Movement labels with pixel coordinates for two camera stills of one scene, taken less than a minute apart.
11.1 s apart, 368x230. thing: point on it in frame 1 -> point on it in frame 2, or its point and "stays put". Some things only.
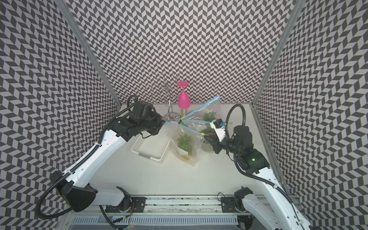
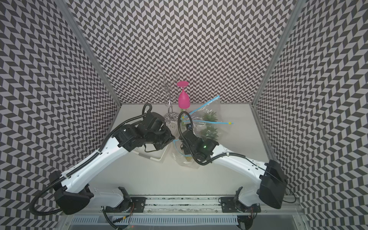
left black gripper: [160, 121] -> [168, 138]
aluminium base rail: [165, 205] stays put
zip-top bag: [208, 112] stays put
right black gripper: [215, 144] -> [186, 150]
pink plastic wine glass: [184, 101] stays put
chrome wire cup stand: [164, 89] stays put
